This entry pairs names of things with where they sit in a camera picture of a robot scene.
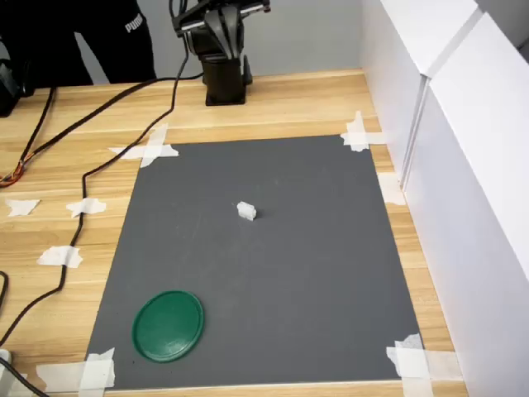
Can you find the small white plastic terminal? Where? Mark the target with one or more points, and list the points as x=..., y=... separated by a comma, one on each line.
x=246, y=211

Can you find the round green lid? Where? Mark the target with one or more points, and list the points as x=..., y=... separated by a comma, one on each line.
x=168, y=326

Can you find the person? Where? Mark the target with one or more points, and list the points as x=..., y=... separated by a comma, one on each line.
x=120, y=41

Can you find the white tape piece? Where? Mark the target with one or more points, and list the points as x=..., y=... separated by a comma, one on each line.
x=58, y=376
x=22, y=207
x=58, y=255
x=415, y=384
x=390, y=188
x=124, y=152
x=98, y=370
x=438, y=364
x=358, y=136
x=86, y=207
x=156, y=138

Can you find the white partition panel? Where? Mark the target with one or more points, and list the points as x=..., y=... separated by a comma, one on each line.
x=475, y=186
x=396, y=62

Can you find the black object on table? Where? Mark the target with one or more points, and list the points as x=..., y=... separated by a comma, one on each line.
x=10, y=89

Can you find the dark grey mat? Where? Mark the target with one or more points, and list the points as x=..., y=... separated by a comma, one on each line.
x=289, y=269

